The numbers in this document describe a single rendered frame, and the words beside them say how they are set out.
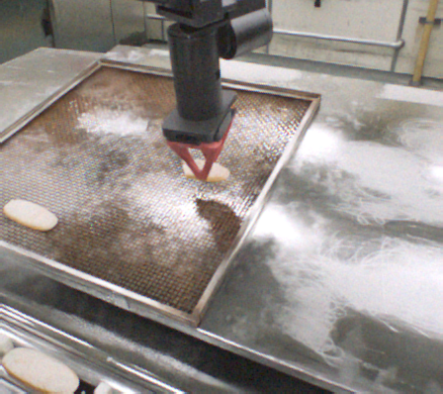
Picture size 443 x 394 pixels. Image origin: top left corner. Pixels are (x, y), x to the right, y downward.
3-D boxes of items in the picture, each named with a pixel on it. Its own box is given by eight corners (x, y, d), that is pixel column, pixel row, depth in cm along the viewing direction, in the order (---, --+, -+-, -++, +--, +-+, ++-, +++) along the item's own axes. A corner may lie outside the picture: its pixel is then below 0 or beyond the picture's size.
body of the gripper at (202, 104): (237, 103, 61) (234, 51, 56) (212, 147, 53) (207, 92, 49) (192, 97, 63) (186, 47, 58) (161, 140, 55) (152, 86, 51)
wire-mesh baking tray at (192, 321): (-95, 212, 68) (-100, 205, 67) (101, 63, 102) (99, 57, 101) (196, 330, 50) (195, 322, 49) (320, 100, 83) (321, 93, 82)
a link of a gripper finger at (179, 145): (236, 160, 64) (233, 103, 58) (220, 193, 59) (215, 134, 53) (191, 153, 66) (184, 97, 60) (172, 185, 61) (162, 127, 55)
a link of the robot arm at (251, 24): (143, -39, 49) (189, -30, 43) (225, -60, 54) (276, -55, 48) (163, 65, 56) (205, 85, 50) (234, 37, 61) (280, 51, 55)
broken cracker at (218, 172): (168, 175, 64) (167, 169, 63) (179, 159, 66) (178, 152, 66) (236, 187, 61) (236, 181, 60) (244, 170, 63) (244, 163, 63)
